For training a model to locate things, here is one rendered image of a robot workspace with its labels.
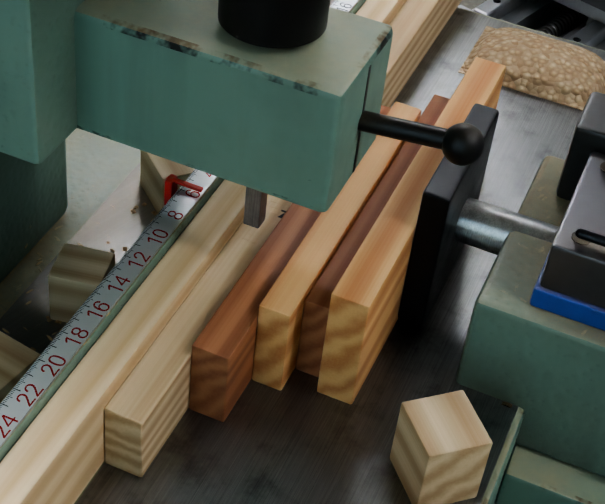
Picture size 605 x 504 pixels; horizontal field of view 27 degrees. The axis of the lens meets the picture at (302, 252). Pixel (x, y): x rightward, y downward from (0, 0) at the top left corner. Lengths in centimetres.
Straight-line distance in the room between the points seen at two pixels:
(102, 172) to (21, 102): 34
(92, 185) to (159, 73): 34
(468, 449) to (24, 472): 20
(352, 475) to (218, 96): 19
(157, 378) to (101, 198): 33
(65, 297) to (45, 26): 26
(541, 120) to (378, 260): 27
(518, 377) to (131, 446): 20
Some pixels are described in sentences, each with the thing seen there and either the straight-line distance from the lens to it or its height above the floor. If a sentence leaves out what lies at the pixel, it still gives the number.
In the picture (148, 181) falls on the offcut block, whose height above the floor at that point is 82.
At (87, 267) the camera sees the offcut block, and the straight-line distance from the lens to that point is 80.
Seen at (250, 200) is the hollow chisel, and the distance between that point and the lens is 65.
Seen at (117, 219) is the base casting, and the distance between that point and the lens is 89.
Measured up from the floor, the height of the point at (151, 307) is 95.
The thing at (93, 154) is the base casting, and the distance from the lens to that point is 95.
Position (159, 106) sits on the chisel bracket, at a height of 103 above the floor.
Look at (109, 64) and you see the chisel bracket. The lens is 60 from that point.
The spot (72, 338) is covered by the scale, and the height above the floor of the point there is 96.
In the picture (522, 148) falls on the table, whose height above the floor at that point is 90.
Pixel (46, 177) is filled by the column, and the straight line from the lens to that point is 85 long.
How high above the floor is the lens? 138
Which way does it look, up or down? 42 degrees down
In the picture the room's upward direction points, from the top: 7 degrees clockwise
